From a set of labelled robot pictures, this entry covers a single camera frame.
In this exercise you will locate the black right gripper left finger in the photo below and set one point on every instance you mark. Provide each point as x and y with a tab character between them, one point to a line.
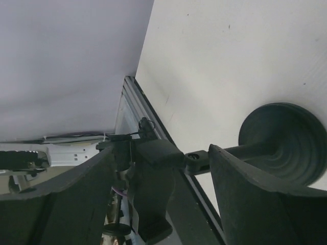
69	208

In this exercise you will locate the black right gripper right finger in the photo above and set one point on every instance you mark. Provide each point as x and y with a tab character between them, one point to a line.
258	208

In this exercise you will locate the black phone stand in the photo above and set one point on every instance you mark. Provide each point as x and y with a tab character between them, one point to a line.
281	139

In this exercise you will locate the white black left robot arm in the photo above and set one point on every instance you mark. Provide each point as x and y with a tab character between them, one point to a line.
24	159

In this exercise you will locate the aluminium front frame rail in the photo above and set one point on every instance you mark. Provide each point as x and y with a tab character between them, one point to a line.
133	106

